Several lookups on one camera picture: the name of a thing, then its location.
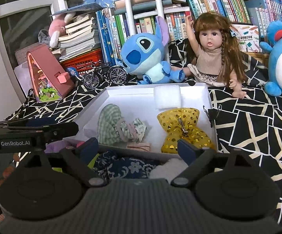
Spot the purple plush toy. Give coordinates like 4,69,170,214
44,140,70,154

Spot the white cotton fluff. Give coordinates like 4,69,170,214
149,159,188,184

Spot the white foam pad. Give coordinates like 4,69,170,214
154,85,182,109

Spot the hot pink soft item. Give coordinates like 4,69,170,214
76,141,84,148

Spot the navy floral fabric item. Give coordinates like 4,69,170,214
92,151,160,183

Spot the yellow sequin bow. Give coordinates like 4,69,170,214
157,108,215,154

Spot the green gingham fabric item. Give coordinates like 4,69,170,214
98,104,133,145

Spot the black binder clip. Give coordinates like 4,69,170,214
203,104,222,128

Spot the pink hair clip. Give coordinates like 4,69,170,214
127,142,151,152

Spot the pink triangular dollhouse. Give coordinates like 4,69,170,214
26,44,75,103

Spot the white cardboard box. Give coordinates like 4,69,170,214
65,83,218,161

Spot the small floral fabric item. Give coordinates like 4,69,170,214
128,118,147,142

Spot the black white patterned cloth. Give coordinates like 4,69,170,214
5,38,282,227

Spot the miniature metal bicycle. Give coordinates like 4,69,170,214
83,62,128,90

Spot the orange plastic basket left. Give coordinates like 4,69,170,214
60,48,103,76

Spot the brown-haired doll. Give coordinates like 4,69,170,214
172,12,247,99

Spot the pink white plush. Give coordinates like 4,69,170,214
48,12,76,49

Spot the stack of grey books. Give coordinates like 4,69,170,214
50,13,101,61

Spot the blue Stitch plush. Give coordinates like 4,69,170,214
120,16,185,85

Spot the blue round plush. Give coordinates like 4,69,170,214
260,21,282,97

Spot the row of upright books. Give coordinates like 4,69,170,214
95,0,282,63

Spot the blue folder on top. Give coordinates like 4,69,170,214
52,0,118,16

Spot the white ladder frame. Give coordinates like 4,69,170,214
121,0,171,64

